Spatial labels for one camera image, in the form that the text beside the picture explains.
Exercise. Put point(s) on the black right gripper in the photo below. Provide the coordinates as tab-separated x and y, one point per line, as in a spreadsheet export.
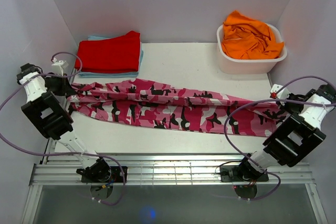
291	96

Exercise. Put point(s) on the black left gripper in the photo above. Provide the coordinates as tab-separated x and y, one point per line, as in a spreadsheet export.
65	88

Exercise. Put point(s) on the pink camouflage trousers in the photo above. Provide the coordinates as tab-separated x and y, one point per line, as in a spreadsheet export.
152	104

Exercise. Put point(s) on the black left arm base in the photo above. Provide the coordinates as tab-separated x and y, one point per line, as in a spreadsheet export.
116	176

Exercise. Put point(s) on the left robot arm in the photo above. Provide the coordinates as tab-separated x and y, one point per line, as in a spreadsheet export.
53	121

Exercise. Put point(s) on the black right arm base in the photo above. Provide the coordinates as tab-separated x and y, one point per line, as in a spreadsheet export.
225	175

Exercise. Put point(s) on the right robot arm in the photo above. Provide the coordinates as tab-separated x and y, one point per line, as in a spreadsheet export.
298	135

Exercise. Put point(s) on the folded light blue garment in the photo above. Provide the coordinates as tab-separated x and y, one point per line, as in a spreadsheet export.
111	75

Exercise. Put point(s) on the folded red garment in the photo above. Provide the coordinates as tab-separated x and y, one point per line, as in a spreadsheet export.
114	55

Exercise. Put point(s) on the white plastic basin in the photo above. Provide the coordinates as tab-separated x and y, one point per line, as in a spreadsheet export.
246	64

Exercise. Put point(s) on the crumpled orange garment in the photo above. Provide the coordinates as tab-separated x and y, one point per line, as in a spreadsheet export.
244	34

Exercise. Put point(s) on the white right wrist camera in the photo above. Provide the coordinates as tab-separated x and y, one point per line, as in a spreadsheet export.
278	92

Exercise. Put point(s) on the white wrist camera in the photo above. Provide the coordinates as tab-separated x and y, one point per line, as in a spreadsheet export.
59	66
278	92

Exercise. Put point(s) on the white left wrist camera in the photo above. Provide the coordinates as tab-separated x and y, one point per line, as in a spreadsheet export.
59	66

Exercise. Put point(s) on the aluminium table frame rails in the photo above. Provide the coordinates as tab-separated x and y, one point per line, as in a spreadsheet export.
155	170

